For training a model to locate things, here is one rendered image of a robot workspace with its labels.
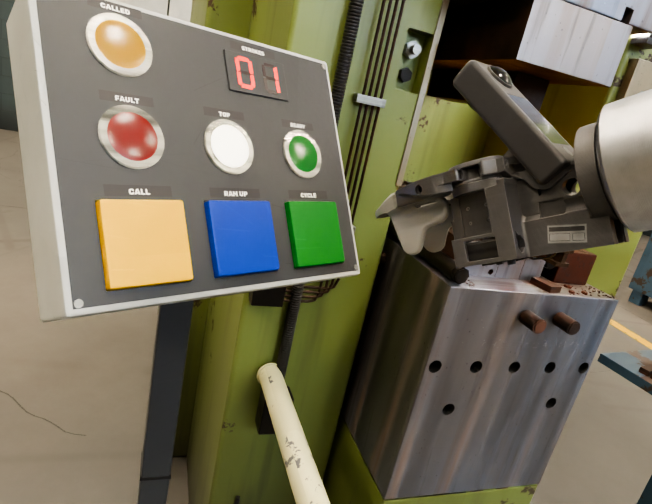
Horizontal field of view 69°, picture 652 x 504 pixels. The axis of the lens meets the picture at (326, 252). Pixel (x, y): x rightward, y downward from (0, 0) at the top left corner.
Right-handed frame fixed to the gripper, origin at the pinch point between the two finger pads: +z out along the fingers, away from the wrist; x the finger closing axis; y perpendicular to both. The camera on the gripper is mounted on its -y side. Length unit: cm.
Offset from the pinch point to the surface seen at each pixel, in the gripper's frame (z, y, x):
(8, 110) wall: 608, -254, 94
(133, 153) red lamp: 10.7, -7.1, -20.3
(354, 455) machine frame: 48, 45, 35
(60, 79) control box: 11.1, -13.0, -25.4
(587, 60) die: -8, -22, 47
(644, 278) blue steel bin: 86, 46, 451
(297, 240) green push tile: 10.3, 1.6, -3.4
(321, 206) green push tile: 10.3, -2.2, 1.0
